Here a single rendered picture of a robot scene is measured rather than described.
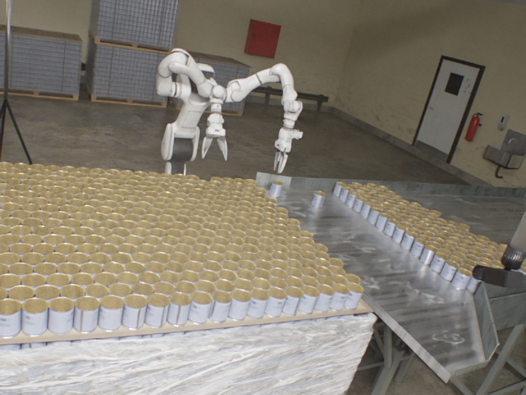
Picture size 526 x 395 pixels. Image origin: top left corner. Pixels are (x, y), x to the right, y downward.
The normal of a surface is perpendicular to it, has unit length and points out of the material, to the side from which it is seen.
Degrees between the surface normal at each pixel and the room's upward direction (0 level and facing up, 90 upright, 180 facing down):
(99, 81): 89
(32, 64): 89
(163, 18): 88
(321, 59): 90
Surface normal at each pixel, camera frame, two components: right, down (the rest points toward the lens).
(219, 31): 0.41, 0.44
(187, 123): 0.28, 0.84
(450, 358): 0.21, -0.90
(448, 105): -0.89, 0.00
